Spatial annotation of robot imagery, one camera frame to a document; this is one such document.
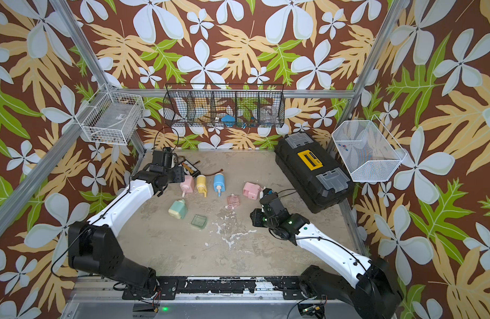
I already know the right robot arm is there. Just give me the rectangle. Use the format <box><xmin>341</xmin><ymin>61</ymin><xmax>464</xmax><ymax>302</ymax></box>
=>
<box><xmin>250</xmin><ymin>189</ymin><xmax>404</xmax><ymax>318</ymax></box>

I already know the green pencil sharpener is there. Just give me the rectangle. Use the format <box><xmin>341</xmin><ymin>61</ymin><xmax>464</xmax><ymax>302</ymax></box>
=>
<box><xmin>168</xmin><ymin>199</ymin><xmax>188</xmax><ymax>219</ymax></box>

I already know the yellow pencil sharpener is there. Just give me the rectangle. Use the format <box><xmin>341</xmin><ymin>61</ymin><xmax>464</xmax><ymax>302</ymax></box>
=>
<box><xmin>196</xmin><ymin>174</ymin><xmax>208</xmax><ymax>198</ymax></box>

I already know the blue pencil sharpener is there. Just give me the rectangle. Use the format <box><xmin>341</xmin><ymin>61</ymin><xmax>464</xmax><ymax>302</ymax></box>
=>
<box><xmin>213</xmin><ymin>173</ymin><xmax>226</xmax><ymax>197</ymax></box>

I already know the black charging board right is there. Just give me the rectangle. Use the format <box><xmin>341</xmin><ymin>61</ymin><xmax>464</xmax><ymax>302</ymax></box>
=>
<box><xmin>180</xmin><ymin>159</ymin><xmax>201</xmax><ymax>178</ymax></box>

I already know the clear pink tray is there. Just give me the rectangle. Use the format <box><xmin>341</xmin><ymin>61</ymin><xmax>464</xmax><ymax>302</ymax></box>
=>
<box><xmin>226</xmin><ymin>194</ymin><xmax>240</xmax><ymax>210</ymax></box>

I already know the clear green tray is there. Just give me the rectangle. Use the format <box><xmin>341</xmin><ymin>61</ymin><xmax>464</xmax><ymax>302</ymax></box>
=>
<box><xmin>190</xmin><ymin>214</ymin><xmax>208</xmax><ymax>229</ymax></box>

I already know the black wire basket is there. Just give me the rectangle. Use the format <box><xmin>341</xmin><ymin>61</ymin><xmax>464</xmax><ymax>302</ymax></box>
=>
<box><xmin>161</xmin><ymin>83</ymin><xmax>286</xmax><ymax>128</ymax></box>

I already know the aluminium frame post left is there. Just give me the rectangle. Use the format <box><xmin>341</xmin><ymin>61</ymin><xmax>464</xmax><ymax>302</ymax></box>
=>
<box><xmin>51</xmin><ymin>1</ymin><xmax>146</xmax><ymax>156</ymax></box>

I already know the aluminium frame post right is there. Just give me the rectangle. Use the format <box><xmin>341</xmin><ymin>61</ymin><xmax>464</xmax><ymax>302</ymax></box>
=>
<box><xmin>334</xmin><ymin>0</ymin><xmax>410</xmax><ymax>132</ymax></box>

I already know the black yellow-latch toolbox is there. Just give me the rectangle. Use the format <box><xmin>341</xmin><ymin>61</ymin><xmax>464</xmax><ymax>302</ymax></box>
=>
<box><xmin>274</xmin><ymin>133</ymin><xmax>355</xmax><ymax>213</ymax></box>

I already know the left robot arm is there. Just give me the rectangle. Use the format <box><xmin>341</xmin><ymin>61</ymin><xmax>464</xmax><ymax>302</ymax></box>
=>
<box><xmin>67</xmin><ymin>147</ymin><xmax>185</xmax><ymax>299</ymax></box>

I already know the white mesh basket right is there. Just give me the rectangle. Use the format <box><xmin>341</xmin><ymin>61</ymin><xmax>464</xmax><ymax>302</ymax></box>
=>
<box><xmin>332</xmin><ymin>117</ymin><xmax>407</xmax><ymax>183</ymax></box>

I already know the aluminium frame back bar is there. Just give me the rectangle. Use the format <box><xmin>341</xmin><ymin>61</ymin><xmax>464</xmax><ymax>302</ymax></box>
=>
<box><xmin>109</xmin><ymin>88</ymin><xmax>355</xmax><ymax>100</ymax></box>

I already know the aluminium frame post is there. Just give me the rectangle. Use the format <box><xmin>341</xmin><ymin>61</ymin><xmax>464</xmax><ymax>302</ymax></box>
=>
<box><xmin>334</xmin><ymin>0</ymin><xmax>410</xmax><ymax>132</ymax></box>
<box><xmin>51</xmin><ymin>1</ymin><xmax>146</xmax><ymax>156</ymax></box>

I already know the pink pencil sharpener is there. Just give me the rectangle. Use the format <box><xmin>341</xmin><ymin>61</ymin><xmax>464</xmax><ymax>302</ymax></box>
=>
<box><xmin>242</xmin><ymin>182</ymin><xmax>264</xmax><ymax>200</ymax></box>
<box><xmin>180</xmin><ymin>175</ymin><xmax>195</xmax><ymax>198</ymax></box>

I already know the white wire basket left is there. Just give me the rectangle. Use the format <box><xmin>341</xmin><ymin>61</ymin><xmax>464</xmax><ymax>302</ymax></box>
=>
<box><xmin>76</xmin><ymin>85</ymin><xmax>145</xmax><ymax>146</ymax></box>

